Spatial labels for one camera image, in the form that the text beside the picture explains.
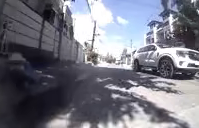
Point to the green bush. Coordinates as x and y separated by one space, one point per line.
93 57

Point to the thin utility pole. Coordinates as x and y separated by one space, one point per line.
131 46

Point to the grey concrete road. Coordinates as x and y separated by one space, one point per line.
127 100

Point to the white car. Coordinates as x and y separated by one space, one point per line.
167 58

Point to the white multi-storey building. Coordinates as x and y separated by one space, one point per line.
160 28

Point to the dark building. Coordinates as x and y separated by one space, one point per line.
48 10

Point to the grey concrete pavement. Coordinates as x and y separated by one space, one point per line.
7 100

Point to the dark green tree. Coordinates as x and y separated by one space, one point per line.
193 23

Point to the grey slatted wall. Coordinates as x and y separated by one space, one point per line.
23 33

